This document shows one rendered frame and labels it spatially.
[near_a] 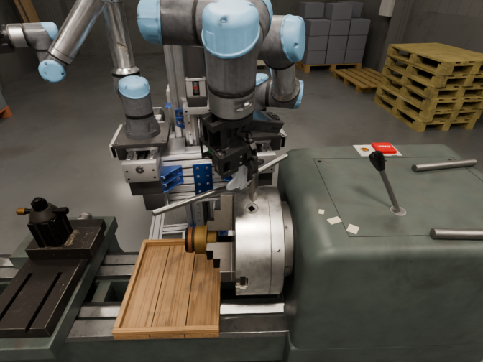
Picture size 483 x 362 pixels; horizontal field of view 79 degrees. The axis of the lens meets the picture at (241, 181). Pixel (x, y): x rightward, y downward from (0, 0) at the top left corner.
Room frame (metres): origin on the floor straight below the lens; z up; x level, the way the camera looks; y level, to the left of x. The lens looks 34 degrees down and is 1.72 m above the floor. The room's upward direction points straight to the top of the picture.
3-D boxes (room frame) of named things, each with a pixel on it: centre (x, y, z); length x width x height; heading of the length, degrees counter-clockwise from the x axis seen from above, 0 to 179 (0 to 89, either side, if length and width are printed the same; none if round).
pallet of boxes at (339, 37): (7.50, -2.05, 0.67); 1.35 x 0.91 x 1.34; 98
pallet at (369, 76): (6.13, -2.53, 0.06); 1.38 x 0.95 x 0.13; 8
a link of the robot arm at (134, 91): (1.21, 0.44, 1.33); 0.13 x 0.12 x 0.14; 29
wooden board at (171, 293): (0.63, 0.22, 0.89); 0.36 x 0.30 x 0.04; 2
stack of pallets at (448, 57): (4.39, -2.79, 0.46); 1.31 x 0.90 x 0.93; 8
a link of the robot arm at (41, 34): (1.20, 0.73, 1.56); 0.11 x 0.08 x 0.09; 119
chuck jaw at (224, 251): (0.54, 0.04, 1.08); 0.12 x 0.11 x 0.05; 2
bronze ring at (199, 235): (0.63, 0.12, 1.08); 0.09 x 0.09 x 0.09; 2
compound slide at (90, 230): (0.70, 0.58, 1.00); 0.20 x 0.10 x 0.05; 92
